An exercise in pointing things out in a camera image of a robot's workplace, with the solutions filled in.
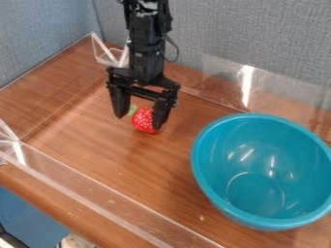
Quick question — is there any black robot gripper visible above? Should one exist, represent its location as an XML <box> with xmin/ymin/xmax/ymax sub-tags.
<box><xmin>107</xmin><ymin>47</ymin><xmax>180</xmax><ymax>130</ymax></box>

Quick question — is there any red toy strawberry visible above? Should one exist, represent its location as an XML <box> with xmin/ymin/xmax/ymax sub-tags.
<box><xmin>128</xmin><ymin>105</ymin><xmax>157</xmax><ymax>135</ymax></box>

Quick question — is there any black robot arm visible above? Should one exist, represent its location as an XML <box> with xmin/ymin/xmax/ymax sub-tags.
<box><xmin>107</xmin><ymin>0</ymin><xmax>182</xmax><ymax>130</ymax></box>

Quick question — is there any blue plastic bowl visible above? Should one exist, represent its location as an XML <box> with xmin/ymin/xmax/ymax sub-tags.
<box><xmin>190</xmin><ymin>113</ymin><xmax>331</xmax><ymax>232</ymax></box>

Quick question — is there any clear acrylic back barrier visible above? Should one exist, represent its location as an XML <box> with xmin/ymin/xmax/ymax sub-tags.
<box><xmin>165</xmin><ymin>53</ymin><xmax>331</xmax><ymax>132</ymax></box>

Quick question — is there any clear acrylic barrier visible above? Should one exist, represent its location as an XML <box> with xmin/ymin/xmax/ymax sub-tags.
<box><xmin>165</xmin><ymin>53</ymin><xmax>331</xmax><ymax>132</ymax></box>
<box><xmin>0</xmin><ymin>143</ymin><xmax>224</xmax><ymax>248</ymax></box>

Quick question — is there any clear acrylic front barrier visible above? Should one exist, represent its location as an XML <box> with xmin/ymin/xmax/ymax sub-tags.
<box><xmin>0</xmin><ymin>143</ymin><xmax>224</xmax><ymax>248</ymax></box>

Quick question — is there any clear acrylic corner bracket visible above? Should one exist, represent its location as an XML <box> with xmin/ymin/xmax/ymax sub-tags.
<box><xmin>91</xmin><ymin>32</ymin><xmax>129</xmax><ymax>68</ymax></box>

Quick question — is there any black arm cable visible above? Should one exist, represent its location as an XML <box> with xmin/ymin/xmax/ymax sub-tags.
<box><xmin>159</xmin><ymin>32</ymin><xmax>182</xmax><ymax>64</ymax></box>

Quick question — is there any clear acrylic left bracket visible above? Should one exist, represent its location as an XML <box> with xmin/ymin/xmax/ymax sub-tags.
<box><xmin>0</xmin><ymin>119</ymin><xmax>25</xmax><ymax>166</ymax></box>

